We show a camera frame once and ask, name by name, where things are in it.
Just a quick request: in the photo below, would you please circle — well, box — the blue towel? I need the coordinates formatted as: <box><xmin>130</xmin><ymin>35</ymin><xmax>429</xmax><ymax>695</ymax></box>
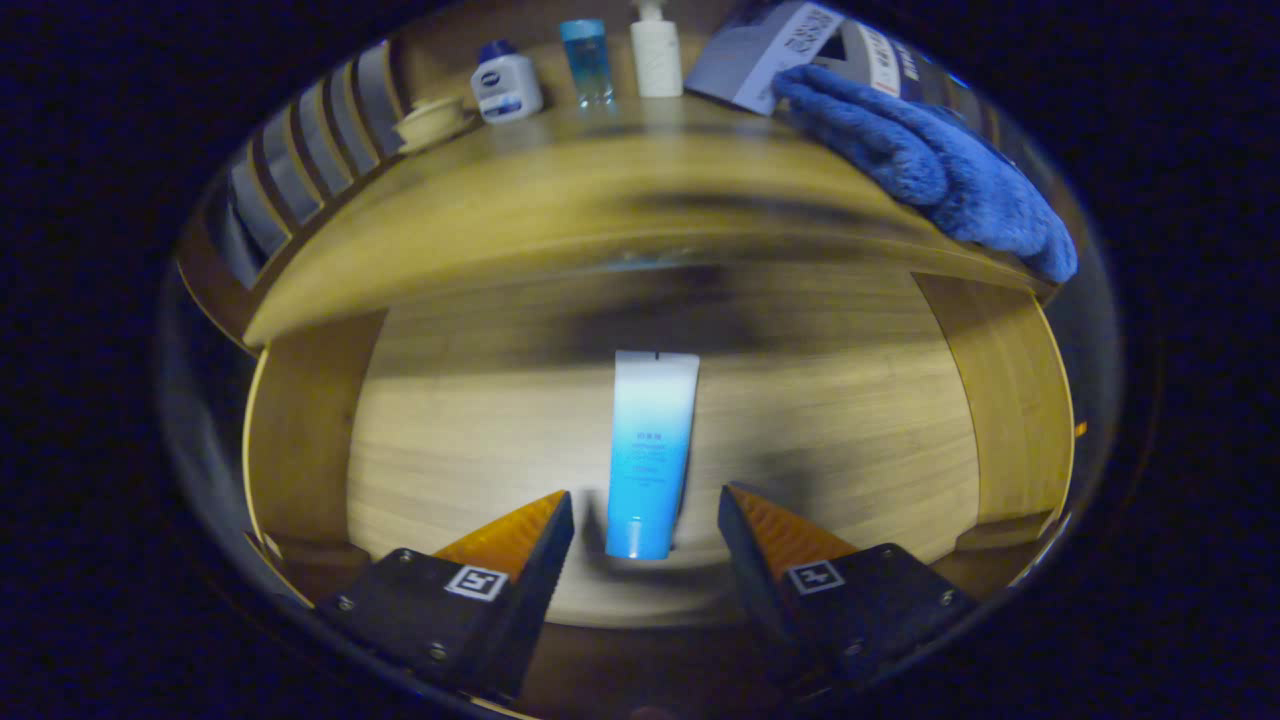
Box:
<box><xmin>772</xmin><ymin>65</ymin><xmax>1079</xmax><ymax>284</ymax></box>

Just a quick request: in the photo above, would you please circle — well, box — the blue and white tube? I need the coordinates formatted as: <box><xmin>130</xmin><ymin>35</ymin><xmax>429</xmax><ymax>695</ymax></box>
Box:
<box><xmin>606</xmin><ymin>350</ymin><xmax>701</xmax><ymax>561</ymax></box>

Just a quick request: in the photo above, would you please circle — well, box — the white bottle with blue cap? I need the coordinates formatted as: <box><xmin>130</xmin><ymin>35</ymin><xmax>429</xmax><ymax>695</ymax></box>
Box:
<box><xmin>470</xmin><ymin>40</ymin><xmax>545</xmax><ymax>125</ymax></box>

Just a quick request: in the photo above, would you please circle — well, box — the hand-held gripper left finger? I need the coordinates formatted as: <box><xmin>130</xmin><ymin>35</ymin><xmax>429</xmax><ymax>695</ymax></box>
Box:
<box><xmin>315</xmin><ymin>489</ymin><xmax>576</xmax><ymax>701</ymax></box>

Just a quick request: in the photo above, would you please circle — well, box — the white pump bottle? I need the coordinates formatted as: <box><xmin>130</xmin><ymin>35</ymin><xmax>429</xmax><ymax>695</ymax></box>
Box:
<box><xmin>630</xmin><ymin>0</ymin><xmax>685</xmax><ymax>99</ymax></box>

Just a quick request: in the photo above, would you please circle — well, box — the white book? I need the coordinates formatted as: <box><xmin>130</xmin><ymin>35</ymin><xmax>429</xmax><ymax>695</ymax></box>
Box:
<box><xmin>840</xmin><ymin>20</ymin><xmax>906</xmax><ymax>101</ymax></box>

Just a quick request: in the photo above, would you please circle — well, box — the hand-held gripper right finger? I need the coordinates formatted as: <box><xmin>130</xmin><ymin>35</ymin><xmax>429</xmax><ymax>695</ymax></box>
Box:
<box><xmin>717</xmin><ymin>482</ymin><xmax>979</xmax><ymax>691</ymax></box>

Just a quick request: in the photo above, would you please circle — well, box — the grey-blue book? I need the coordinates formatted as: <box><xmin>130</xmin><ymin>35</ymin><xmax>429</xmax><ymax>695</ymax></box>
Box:
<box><xmin>685</xmin><ymin>0</ymin><xmax>846</xmax><ymax>116</ymax></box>

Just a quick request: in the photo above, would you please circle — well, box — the wooden countertop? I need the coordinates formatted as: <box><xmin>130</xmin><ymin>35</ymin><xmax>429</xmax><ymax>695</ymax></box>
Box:
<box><xmin>243</xmin><ymin>95</ymin><xmax>1061</xmax><ymax>346</ymax></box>

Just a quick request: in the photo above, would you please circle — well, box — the beige lidded teacup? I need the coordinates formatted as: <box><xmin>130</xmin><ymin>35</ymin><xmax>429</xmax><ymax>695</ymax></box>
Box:
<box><xmin>392</xmin><ymin>95</ymin><xmax>476</xmax><ymax>154</ymax></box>

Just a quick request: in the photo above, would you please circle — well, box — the dark blue book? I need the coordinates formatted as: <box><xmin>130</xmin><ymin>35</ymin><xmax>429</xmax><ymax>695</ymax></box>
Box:
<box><xmin>895</xmin><ymin>45</ymin><xmax>986</xmax><ymax>126</ymax></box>

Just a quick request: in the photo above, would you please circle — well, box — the wooden drawer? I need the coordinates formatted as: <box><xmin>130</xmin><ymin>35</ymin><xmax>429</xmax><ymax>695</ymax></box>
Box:
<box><xmin>243</xmin><ymin>245</ymin><xmax>1076</xmax><ymax>641</ymax></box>

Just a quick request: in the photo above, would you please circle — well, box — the clear blue bottle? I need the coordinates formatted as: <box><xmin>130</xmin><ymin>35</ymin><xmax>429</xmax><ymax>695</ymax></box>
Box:
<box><xmin>559</xmin><ymin>18</ymin><xmax>615</xmax><ymax>108</ymax></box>

